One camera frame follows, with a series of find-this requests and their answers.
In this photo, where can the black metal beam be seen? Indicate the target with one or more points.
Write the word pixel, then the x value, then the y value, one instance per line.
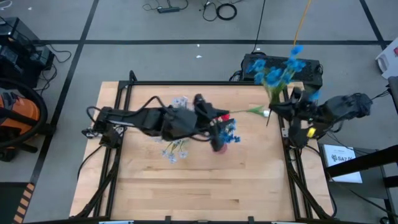
pixel 367 160

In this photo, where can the orange shop vacuum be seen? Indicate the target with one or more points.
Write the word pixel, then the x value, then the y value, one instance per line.
pixel 21 112

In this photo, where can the black table frame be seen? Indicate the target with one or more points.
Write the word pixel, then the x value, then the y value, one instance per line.
pixel 186 83

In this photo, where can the small-bloom blue flower bunch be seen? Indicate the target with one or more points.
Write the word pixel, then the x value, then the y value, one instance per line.
pixel 273 77

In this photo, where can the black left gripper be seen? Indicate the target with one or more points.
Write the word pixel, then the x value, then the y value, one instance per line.
pixel 206 110

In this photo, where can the white flower bunch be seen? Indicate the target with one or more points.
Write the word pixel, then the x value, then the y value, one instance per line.
pixel 172 157

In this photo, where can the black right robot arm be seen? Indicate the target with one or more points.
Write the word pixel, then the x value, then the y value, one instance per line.
pixel 348 105

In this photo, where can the large-bloom blue flower bunch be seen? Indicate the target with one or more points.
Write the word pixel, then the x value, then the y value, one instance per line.
pixel 231 133

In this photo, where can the white cardboard box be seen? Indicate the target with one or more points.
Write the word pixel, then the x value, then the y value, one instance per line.
pixel 388 62

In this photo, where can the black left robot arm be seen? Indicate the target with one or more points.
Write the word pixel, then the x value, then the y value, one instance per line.
pixel 146 119

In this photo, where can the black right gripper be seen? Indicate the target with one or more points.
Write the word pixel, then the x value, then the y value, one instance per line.
pixel 298 112

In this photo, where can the pink glass vase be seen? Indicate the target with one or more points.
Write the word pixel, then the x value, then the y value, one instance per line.
pixel 222 150

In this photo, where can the black power strip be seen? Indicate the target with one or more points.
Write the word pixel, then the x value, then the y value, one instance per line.
pixel 168 9

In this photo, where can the red artificial tulip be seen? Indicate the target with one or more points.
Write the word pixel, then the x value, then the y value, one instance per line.
pixel 224 118

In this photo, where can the white artificial tulip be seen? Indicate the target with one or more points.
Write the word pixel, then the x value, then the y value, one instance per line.
pixel 266 113

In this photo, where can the black computer case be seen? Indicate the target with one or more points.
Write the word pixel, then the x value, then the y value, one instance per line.
pixel 304 74

